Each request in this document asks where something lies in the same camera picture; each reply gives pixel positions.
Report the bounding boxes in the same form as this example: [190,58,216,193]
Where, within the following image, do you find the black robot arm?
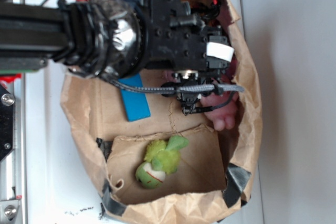
[1,0,234,80]

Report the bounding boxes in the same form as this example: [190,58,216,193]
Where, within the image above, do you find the brown paper bag tray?
[61,0,263,223]

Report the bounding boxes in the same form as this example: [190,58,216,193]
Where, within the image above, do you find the green plush toy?
[135,135,189,189]

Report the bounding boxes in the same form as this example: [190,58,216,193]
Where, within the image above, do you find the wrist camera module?
[176,73,212,115]

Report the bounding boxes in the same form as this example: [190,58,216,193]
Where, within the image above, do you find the gray braided cable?
[107,77,246,96]

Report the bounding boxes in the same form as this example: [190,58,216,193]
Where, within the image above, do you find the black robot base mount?
[0,84,15,162]

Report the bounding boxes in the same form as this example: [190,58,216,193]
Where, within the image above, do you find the blue rectangular block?
[119,74,151,122]

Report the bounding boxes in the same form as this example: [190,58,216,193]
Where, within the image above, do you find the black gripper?
[110,0,231,77]

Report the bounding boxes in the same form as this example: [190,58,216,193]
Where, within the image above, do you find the aluminum extrusion rail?
[1,77,28,223]

